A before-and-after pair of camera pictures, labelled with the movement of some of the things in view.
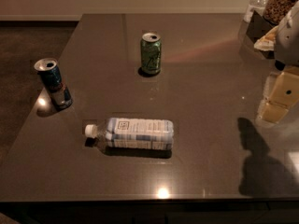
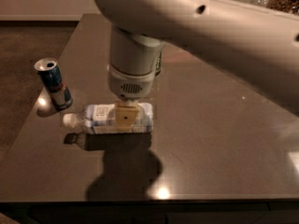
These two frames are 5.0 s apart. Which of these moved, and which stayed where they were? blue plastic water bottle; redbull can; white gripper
Moved: white gripper; blue plastic water bottle
Stayed: redbull can
